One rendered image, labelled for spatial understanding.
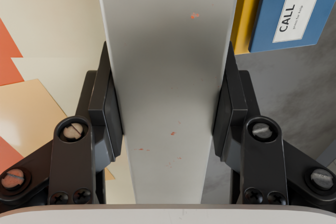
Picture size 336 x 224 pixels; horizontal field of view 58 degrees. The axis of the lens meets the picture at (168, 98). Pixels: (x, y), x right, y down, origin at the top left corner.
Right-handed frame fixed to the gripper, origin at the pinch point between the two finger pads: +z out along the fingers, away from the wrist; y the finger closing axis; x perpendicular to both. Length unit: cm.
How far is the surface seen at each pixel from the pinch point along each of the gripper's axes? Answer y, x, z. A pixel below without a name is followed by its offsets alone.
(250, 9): 10.4, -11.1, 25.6
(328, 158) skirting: 148, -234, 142
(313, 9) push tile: 18.1, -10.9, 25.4
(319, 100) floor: 112, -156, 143
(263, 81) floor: 61, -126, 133
